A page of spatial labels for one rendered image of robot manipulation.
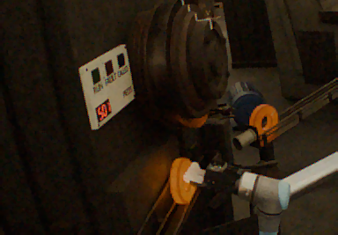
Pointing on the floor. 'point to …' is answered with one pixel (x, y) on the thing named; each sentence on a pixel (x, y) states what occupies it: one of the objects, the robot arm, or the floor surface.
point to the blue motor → (243, 103)
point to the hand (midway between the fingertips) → (181, 176)
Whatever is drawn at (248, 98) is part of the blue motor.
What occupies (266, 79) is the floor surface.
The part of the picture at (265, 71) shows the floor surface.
